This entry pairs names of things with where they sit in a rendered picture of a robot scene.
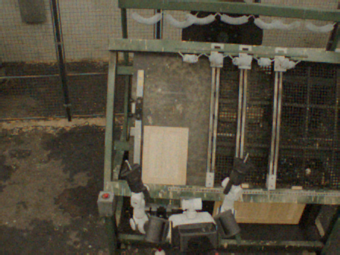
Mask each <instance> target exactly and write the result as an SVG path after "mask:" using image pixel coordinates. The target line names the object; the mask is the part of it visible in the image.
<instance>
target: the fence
mask: <svg viewBox="0 0 340 255"><path fill-rule="evenodd" d="M139 72H140V70H138V72H137V96H141V97H143V86H139V80H143V82H144V71H143V77H139ZM141 133H142V121H136V124H135V138H134V163H139V165H140V146H141Z"/></svg>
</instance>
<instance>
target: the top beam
mask: <svg viewBox="0 0 340 255"><path fill-rule="evenodd" d="M212 43H214V42H185V41H172V40H158V39H109V51H111V52H114V51H117V52H127V53H132V52H140V53H153V54H166V55H180V54H179V53H178V52H180V53H181V54H182V55H201V54H202V53H203V54H202V55H203V56H207V55H208V56H210V55H211V51H200V50H187V49H175V47H176V46H184V47H200V48H211V46H212ZM217 44H223V49H238V50H239V45H236V44H224V43H217ZM275 48H279V49H287V54H299V55H308V58H298V57H291V58H288V60H289V61H293V62H297V61H299V62H301V63H313V64H325V65H340V52H332V51H320V50H308V49H292V48H285V47H272V46H251V51H255V52H275ZM204 54H206V55H204ZM226 55H228V56H226ZM223 56H225V57H229V56H231V57H232V58H234V57H238V58H239V53H237V52H224V54H223ZM254 57H255V58H257V59H260V58H269V59H270V60H271V61H272V60H273V59H275V56H274V55H260V54H254ZM254 57H252V58H253V59H255V58H254ZM229 58H230V57H229ZM300 60H301V61H300Z"/></svg>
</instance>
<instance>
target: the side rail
mask: <svg viewBox="0 0 340 255"><path fill-rule="evenodd" d="M118 56H119V54H118V53H117V52H109V75H108V89H107V103H106V118H105V159H104V172H105V173H104V181H111V180H112V179H113V165H114V137H115V110H116V96H117V82H118Z"/></svg>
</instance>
